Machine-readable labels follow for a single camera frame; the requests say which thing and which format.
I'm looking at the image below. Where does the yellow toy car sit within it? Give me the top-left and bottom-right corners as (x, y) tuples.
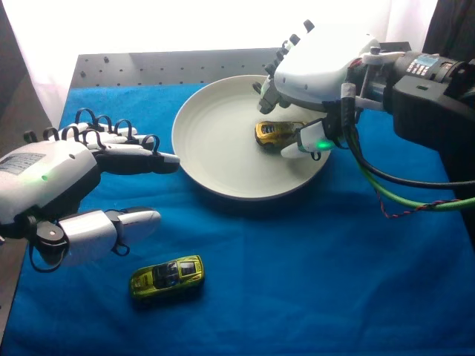
(254, 119), (307, 150)

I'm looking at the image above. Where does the green toy car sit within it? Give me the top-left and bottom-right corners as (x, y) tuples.
(128, 254), (206, 301)

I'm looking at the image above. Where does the blue table cloth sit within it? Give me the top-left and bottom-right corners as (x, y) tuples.
(0, 83), (475, 356)

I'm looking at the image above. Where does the dark curtain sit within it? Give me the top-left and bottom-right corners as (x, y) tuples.
(422, 0), (475, 64)

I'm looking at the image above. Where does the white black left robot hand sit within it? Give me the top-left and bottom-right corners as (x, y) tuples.
(0, 108), (182, 274)

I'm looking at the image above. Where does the white round plate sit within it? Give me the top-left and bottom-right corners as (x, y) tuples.
(171, 74), (333, 202)

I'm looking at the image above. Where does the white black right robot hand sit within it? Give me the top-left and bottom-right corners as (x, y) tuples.
(252, 19), (383, 161)

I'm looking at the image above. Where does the white curtain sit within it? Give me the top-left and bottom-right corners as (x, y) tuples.
(3, 0), (439, 123)

